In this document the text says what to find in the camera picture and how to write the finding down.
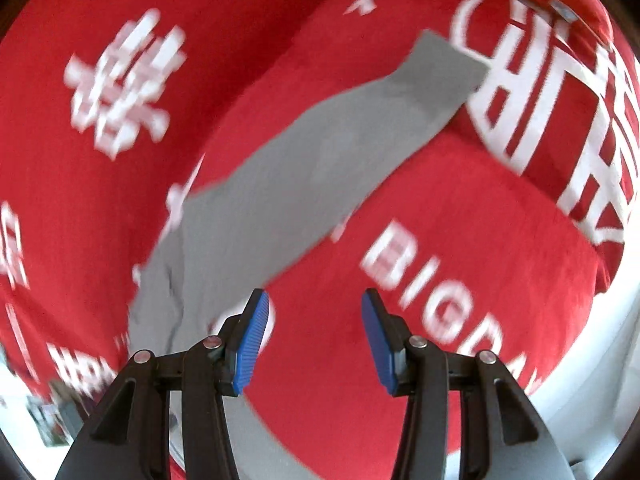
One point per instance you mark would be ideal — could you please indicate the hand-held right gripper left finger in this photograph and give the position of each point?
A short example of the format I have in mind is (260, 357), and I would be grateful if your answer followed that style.
(251, 342)

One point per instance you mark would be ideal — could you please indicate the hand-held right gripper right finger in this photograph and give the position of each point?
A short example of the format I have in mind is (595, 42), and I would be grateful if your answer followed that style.
(378, 345)

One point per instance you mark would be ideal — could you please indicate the grey towel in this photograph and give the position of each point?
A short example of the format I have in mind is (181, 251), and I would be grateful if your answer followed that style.
(310, 160)

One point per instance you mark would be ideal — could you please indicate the red printed blanket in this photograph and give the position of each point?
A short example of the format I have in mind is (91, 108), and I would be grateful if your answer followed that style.
(450, 210)

